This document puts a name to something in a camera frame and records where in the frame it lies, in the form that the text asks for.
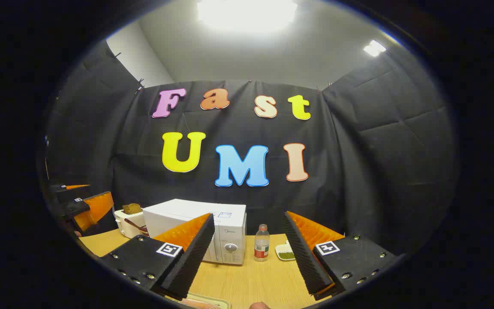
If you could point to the large ceiling light panel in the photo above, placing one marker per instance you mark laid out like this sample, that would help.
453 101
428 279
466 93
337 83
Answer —
247 13

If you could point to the cream rectangular tray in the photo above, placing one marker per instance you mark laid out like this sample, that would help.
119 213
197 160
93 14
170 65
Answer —
223 301

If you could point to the white divided grain dish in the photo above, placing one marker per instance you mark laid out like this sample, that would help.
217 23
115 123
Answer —
284 254

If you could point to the brown bread slice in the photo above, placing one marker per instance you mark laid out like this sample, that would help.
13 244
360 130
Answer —
131 209

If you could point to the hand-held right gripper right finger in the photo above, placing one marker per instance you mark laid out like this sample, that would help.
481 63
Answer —
305 257

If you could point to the white microwave oven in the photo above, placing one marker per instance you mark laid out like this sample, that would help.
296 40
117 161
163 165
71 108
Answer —
230 231

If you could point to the white toaster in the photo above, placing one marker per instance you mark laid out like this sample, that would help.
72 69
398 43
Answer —
129 229

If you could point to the small ceiling light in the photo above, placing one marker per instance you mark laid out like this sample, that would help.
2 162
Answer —
374 48

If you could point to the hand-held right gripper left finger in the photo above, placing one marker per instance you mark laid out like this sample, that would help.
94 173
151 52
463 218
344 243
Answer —
191 262

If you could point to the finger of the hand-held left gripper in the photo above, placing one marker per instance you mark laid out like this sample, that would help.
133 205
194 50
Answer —
69 189
94 208

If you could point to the black backdrop cloth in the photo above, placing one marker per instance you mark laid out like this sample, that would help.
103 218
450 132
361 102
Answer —
358 150

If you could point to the clear bottle red label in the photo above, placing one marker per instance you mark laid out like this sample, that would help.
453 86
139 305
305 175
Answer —
261 246

